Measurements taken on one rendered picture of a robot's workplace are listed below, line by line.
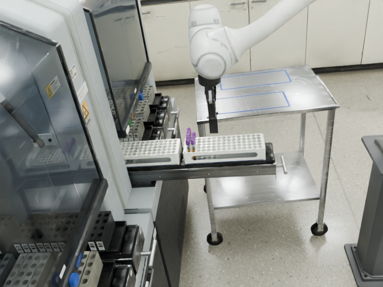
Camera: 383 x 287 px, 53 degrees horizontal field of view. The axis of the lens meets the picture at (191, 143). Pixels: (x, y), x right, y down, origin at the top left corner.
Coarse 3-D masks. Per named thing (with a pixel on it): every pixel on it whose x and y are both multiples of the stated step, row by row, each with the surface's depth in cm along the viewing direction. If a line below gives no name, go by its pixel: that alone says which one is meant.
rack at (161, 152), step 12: (120, 144) 150; (132, 144) 149; (144, 144) 146; (156, 144) 146; (168, 144) 145; (180, 144) 146; (132, 156) 141; (144, 156) 140; (156, 156) 140; (168, 156) 140; (180, 156) 144
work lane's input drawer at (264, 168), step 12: (132, 168) 143; (144, 168) 143; (156, 168) 142; (168, 168) 142; (180, 168) 142; (192, 168) 140; (204, 168) 139; (216, 168) 139; (228, 168) 139; (240, 168) 138; (252, 168) 138; (264, 168) 138; (132, 180) 145; (144, 180) 145; (156, 180) 144
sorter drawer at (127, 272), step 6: (120, 270) 105; (126, 270) 104; (132, 270) 108; (114, 276) 105; (120, 276) 103; (126, 276) 104; (132, 276) 108; (114, 282) 101; (120, 282) 101; (126, 282) 103; (132, 282) 107
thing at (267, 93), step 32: (224, 96) 180; (256, 96) 176; (288, 96) 173; (320, 96) 169; (288, 160) 221; (224, 192) 205; (256, 192) 202; (288, 192) 199; (320, 192) 191; (320, 224) 202
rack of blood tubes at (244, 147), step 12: (204, 144) 142; (216, 144) 141; (228, 144) 140; (240, 144) 139; (252, 144) 139; (264, 144) 137; (192, 156) 139; (204, 156) 145; (216, 156) 141; (228, 156) 143; (240, 156) 142; (252, 156) 141; (264, 156) 137
